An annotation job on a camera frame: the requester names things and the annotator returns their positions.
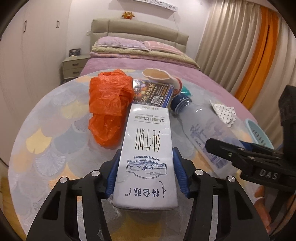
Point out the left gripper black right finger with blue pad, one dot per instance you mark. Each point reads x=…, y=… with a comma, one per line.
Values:
x=237, y=216

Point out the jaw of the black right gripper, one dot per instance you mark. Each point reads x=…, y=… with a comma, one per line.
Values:
x=225, y=150

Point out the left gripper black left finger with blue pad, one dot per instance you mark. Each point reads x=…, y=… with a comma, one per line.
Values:
x=57, y=218

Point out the blue and white milk carton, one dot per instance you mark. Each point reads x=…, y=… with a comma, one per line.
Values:
x=145, y=177

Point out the person's right hand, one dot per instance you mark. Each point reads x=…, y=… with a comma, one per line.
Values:
x=261, y=208

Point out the light blue plastic basket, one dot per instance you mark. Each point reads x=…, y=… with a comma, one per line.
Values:
x=258, y=135

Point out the crumpled white patterned paper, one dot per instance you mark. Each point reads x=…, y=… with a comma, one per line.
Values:
x=226, y=114

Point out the clear plastic water bottle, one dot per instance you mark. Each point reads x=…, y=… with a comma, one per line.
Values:
x=200, y=123

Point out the teal plastic cup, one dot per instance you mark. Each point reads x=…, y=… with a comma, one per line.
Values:
x=185, y=91

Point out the orange curtain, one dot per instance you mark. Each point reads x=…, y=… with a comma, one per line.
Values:
x=262, y=59

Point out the dark blue snack box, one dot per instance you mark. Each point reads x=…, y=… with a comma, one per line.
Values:
x=152, y=93

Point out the beige curtain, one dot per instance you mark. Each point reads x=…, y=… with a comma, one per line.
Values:
x=225, y=52

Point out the red white paper cup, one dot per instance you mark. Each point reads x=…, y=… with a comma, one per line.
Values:
x=162, y=76

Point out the orange plastic bag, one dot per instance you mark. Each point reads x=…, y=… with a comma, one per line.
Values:
x=110, y=95

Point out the pink pillow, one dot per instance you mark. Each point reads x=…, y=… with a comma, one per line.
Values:
x=162, y=47

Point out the beige nightstand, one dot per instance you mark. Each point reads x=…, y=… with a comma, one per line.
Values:
x=72, y=66

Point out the beige padded headboard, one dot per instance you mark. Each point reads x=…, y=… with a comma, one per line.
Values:
x=137, y=30

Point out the bed with purple cover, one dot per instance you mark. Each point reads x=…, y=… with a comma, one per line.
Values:
x=131, y=56

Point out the white wardrobe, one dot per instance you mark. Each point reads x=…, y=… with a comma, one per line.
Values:
x=33, y=47

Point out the purple pillow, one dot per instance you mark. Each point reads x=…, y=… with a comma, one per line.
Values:
x=117, y=42

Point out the orange plush toy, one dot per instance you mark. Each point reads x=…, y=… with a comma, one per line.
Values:
x=128, y=15

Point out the small picture frame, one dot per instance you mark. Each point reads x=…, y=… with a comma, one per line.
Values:
x=74, y=52

